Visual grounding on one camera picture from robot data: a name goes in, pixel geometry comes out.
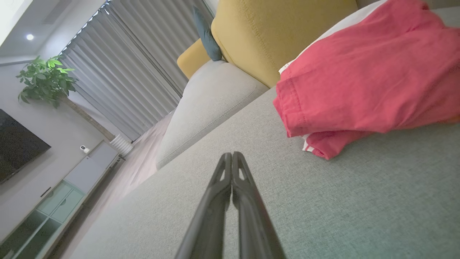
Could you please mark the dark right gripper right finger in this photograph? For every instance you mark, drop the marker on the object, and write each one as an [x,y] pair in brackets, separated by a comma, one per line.
[251,216]

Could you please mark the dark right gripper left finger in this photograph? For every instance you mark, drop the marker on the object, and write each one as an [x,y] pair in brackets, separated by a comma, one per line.
[212,216]

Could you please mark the red Bulls jersey white sleeves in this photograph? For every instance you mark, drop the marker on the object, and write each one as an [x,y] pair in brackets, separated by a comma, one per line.
[327,147]

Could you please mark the red shorts white trim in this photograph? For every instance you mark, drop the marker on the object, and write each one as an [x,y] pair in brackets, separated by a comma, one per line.
[377,72]

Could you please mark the large grey sofa chaise cushion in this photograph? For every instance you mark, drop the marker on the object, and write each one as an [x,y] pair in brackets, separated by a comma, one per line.
[359,208]

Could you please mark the grey sofa seat cushion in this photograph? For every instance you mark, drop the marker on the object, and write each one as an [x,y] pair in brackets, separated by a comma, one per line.
[212,104]

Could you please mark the white ribbed plant pot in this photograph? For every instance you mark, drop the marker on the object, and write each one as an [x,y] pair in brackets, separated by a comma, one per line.
[121,144]

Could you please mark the grey and mint TV cabinet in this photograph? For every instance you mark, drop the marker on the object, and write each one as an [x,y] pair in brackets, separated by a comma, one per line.
[72,194]

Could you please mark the yellow sofa armrest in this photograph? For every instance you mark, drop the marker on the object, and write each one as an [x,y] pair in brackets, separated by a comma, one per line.
[194,59]

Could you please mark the black remote control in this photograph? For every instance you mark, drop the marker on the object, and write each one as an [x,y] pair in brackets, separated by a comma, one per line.
[45,192]

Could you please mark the grey pleated curtain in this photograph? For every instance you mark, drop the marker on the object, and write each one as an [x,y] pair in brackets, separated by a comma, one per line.
[125,64]

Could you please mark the teal throw pillow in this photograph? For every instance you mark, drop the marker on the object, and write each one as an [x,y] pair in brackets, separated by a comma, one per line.
[210,36]

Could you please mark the green potted tree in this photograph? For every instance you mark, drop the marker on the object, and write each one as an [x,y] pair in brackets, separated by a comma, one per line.
[46,79]

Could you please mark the round ceiling spotlight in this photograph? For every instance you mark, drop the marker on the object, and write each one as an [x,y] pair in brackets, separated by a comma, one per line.
[30,37]

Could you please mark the small white security camera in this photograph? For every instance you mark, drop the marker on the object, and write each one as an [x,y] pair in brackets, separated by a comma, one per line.
[84,149]

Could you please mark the black wall television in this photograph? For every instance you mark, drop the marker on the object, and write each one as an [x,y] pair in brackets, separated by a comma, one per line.
[18,147]

